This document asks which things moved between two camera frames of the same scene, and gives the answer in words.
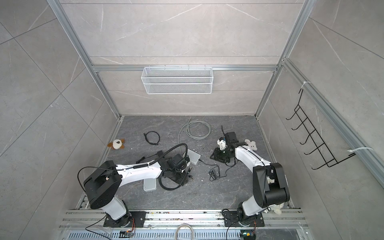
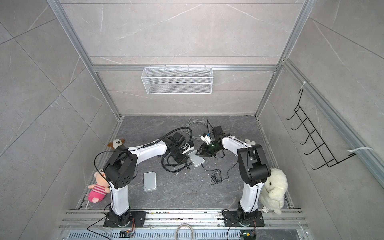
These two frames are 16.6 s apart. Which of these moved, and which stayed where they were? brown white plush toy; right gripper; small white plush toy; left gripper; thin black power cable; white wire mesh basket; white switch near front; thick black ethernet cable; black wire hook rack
Moved: left gripper; right gripper; thick black ethernet cable; thin black power cable
Stayed: white switch near front; brown white plush toy; small white plush toy; black wire hook rack; white wire mesh basket
